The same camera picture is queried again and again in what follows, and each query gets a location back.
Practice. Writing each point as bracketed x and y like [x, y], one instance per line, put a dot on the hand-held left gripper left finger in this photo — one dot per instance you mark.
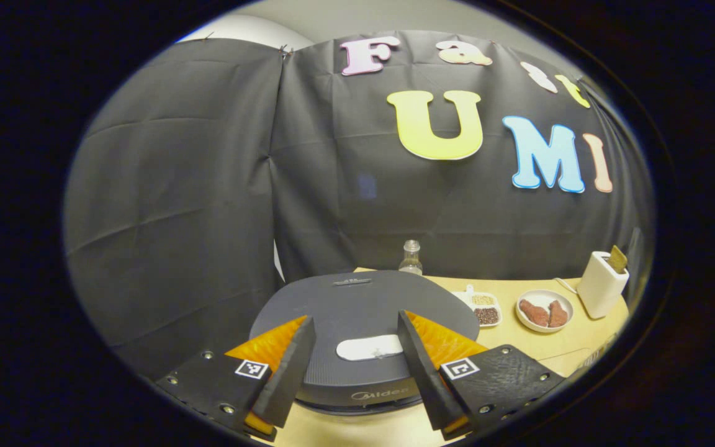
[286, 379]

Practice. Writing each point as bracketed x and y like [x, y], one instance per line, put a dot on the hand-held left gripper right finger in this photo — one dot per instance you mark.
[422, 379]

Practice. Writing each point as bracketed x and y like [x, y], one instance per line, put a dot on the dark grey rice cooker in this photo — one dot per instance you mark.
[364, 304]

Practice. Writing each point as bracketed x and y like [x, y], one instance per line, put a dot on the white divided grain dish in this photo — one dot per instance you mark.
[485, 307]

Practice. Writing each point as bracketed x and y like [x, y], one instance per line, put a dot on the small clear glass bottle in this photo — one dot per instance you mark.
[411, 261]

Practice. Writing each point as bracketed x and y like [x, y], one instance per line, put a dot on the red meat piece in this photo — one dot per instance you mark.
[558, 313]
[534, 313]

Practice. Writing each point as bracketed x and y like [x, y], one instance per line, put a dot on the round white plate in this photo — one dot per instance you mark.
[544, 295]

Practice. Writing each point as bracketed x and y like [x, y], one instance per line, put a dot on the white toaster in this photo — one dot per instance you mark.
[599, 292]

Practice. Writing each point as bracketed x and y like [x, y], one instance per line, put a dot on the brown toast slice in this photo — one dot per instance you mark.
[617, 259]

